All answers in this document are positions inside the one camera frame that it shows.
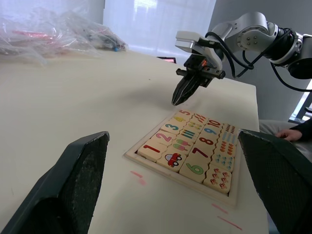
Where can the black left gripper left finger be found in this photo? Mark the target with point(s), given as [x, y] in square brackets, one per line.
[56, 195]

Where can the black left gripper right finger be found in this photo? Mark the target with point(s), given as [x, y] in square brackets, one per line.
[285, 182]

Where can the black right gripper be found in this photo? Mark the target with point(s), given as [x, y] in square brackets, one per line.
[195, 65]

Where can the orange number five tile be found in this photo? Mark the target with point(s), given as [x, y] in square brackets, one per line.
[185, 112]

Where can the yellow number four tile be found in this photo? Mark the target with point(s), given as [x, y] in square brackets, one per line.
[180, 119]

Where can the teal number three tile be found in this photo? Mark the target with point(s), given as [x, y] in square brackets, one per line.
[171, 127]

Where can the pink number two tile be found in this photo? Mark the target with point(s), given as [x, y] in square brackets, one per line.
[163, 137]

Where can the red number one tile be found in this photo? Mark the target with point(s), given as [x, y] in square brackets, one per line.
[150, 149]

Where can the red number ten tile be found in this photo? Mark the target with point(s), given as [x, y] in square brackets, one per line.
[214, 123]

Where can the blue number nine tile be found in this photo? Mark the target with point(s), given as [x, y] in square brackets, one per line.
[211, 130]

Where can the red number eight tile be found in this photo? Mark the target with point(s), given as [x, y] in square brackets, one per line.
[207, 141]

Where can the dark red number seven tile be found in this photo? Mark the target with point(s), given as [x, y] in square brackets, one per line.
[200, 152]

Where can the green number six tile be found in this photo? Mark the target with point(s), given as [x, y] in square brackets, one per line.
[195, 168]

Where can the wooden number puzzle board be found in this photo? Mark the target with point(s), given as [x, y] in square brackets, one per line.
[170, 178]

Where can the person's bare hand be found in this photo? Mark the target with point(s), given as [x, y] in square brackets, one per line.
[288, 135]

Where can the orange carrots picture tile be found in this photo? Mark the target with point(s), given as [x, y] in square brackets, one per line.
[201, 117]

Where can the yellow flowers picture tile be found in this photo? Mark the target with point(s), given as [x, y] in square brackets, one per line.
[196, 124]

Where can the striped bars picture tile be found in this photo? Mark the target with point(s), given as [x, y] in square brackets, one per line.
[189, 134]

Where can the ice lollies picture tile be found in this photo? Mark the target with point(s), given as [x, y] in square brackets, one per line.
[181, 145]

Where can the red dots picture tile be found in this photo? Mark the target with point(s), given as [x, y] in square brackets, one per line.
[229, 127]

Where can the grey trousered leg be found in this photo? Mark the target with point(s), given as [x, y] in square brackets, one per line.
[270, 126]

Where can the blue shapes picture tile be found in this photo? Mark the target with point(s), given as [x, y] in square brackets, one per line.
[228, 136]

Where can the blue drops picture tile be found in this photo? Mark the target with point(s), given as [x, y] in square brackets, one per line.
[223, 159]

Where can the red mushrooms picture tile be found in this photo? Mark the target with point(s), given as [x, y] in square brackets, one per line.
[218, 179]

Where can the orange shapes picture tile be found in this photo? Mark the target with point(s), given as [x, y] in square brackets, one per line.
[226, 146]

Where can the red car picture tile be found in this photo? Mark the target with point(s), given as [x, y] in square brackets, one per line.
[173, 159]

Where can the clear bag dark contents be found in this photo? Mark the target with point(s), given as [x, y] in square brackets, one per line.
[102, 39]

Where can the clear bag red contents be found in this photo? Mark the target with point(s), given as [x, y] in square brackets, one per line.
[31, 36]

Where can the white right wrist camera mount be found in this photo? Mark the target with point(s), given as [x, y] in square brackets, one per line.
[187, 40]

